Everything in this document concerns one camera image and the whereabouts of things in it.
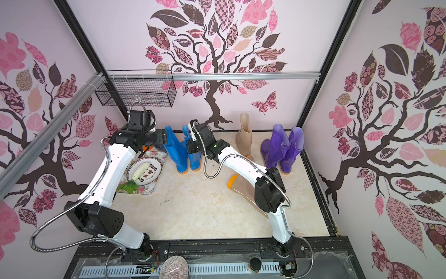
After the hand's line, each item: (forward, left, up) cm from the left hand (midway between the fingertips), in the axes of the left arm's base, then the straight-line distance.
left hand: (159, 139), depth 79 cm
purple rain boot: (+2, -57, -12) cm, 58 cm away
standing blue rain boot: (+2, -14, -19) cm, 23 cm away
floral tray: (-12, +12, -27) cm, 32 cm away
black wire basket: (+33, +17, +7) cm, 37 cm away
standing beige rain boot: (+7, -41, -6) cm, 42 cm away
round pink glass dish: (-47, -10, -26) cm, 55 cm away
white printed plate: (-2, +11, -26) cm, 29 cm away
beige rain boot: (-12, -39, -24) cm, 48 cm away
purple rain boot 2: (-3, -64, -2) cm, 64 cm away
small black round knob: (-47, -42, -18) cm, 66 cm away
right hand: (+2, -13, -3) cm, 13 cm away
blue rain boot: (-1, -7, -7) cm, 10 cm away
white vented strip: (-48, -20, -28) cm, 59 cm away
